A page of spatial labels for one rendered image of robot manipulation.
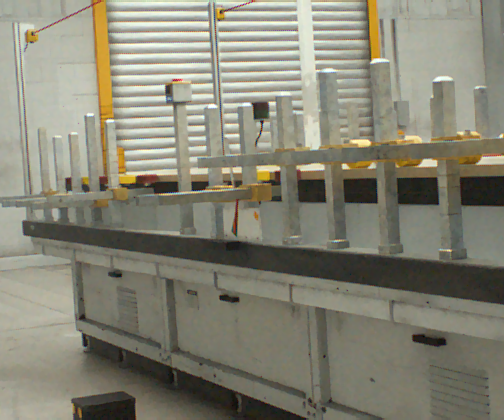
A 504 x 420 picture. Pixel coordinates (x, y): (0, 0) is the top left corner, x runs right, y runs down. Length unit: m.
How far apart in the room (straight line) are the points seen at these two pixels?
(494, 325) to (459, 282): 0.12
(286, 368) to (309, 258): 0.88
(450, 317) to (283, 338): 1.31
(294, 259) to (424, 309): 0.55
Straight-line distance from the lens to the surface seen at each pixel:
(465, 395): 2.92
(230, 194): 3.25
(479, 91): 4.13
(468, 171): 2.70
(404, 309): 2.69
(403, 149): 2.35
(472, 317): 2.48
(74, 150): 4.96
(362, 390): 3.36
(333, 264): 2.86
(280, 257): 3.12
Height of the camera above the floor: 0.96
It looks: 3 degrees down
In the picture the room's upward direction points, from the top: 4 degrees counter-clockwise
